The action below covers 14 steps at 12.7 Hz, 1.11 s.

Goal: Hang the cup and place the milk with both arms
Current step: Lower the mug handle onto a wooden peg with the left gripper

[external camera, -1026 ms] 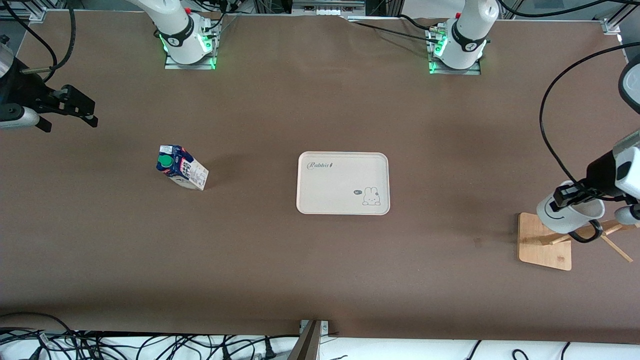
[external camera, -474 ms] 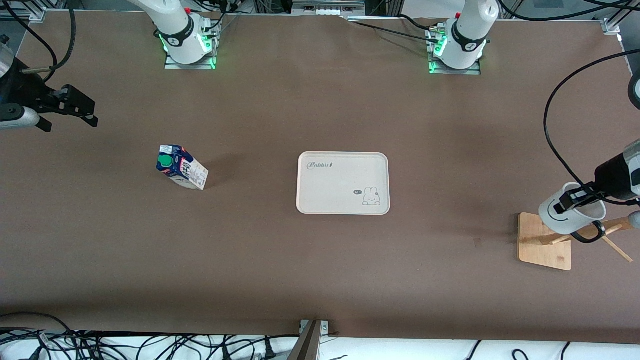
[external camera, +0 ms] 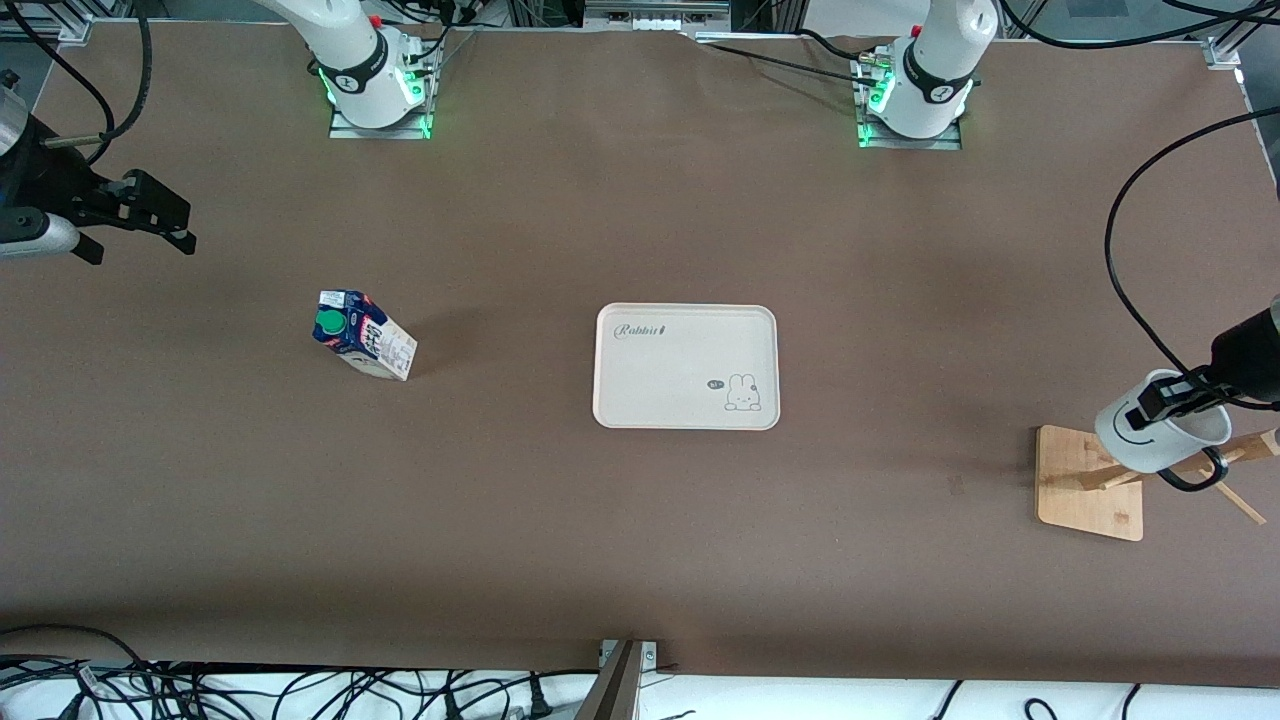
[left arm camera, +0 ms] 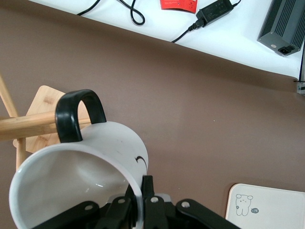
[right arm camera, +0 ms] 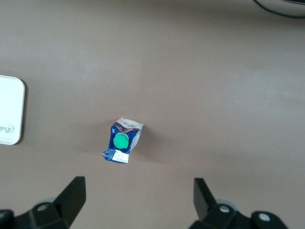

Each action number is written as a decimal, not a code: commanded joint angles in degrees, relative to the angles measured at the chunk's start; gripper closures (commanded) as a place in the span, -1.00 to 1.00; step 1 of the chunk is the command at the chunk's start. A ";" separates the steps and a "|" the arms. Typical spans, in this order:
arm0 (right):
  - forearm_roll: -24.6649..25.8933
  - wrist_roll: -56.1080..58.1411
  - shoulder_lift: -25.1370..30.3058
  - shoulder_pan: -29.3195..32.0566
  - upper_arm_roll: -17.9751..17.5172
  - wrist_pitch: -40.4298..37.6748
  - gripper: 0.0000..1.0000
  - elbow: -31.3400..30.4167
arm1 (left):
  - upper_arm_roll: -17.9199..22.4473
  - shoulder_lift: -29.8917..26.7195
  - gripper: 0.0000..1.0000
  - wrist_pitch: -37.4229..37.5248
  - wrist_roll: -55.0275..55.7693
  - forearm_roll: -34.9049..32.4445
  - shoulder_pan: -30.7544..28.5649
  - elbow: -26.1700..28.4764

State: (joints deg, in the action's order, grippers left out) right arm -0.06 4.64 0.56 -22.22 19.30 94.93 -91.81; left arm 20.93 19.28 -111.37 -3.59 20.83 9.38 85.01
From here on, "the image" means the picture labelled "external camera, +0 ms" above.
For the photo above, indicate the dark camera mount post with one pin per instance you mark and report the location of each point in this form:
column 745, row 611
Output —
column 615, row 690

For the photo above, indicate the black power plug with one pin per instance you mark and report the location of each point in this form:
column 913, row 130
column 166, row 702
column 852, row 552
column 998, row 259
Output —
column 536, row 700

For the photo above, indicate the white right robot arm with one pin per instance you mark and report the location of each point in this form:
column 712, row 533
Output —
column 350, row 50

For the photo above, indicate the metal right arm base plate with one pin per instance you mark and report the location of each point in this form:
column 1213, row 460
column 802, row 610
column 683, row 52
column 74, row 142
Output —
column 380, row 132

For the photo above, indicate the aluminium frame profile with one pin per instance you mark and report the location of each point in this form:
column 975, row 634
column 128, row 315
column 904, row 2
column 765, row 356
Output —
column 1240, row 25
column 60, row 32

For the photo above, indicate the small aluminium bracket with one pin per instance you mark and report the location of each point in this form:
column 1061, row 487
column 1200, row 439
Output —
column 650, row 655

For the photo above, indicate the blue milk carton green cap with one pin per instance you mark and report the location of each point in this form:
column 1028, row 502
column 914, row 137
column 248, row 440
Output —
column 365, row 335

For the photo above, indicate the wooden mug tree stand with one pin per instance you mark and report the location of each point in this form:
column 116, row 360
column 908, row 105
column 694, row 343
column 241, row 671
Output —
column 1085, row 500

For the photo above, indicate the white rabbit print tray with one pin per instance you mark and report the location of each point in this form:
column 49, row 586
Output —
column 660, row 370

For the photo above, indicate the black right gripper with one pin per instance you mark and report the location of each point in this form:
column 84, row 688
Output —
column 50, row 184

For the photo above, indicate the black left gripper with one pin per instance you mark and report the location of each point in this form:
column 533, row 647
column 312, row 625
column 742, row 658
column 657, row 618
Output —
column 1243, row 357

